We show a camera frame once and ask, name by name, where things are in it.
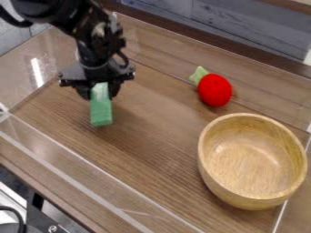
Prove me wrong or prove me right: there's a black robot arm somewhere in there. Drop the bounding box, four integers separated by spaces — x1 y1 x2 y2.
0 0 135 100

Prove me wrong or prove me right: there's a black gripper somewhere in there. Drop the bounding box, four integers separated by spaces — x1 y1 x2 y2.
59 46 136 100

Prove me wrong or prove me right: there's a brown wooden bowl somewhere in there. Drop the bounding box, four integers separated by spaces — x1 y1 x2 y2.
198 113 307 210

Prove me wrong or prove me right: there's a green rectangular block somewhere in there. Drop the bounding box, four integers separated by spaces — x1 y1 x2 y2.
90 83 114 127

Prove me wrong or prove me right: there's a red plush strawberry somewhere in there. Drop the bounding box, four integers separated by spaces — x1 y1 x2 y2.
188 66 234 107

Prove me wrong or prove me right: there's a clear acrylic front wall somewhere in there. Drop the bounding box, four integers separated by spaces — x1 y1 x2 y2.
0 104 203 233

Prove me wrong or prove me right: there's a black cable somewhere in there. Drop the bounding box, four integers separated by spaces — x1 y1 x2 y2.
0 205 28 233

